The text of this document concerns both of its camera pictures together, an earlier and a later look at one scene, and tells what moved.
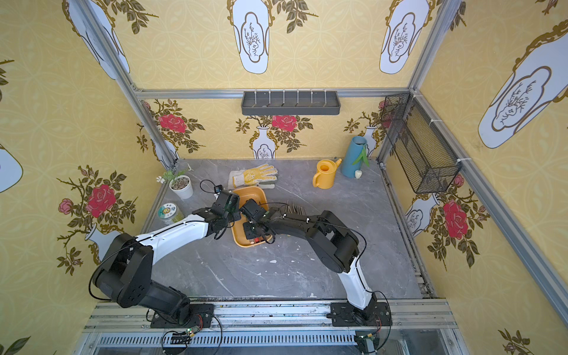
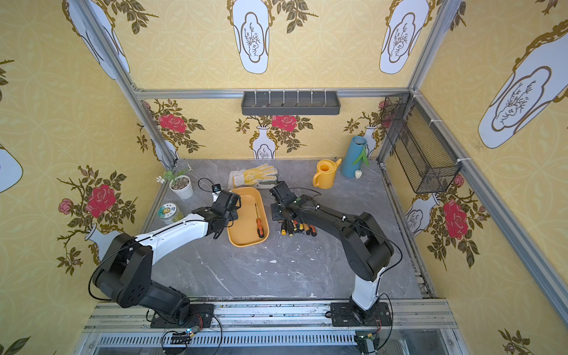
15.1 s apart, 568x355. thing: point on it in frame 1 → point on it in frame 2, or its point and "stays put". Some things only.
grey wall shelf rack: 291,103 stays put
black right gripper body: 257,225 → 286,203
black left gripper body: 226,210 stays put
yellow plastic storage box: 259,195 stays put
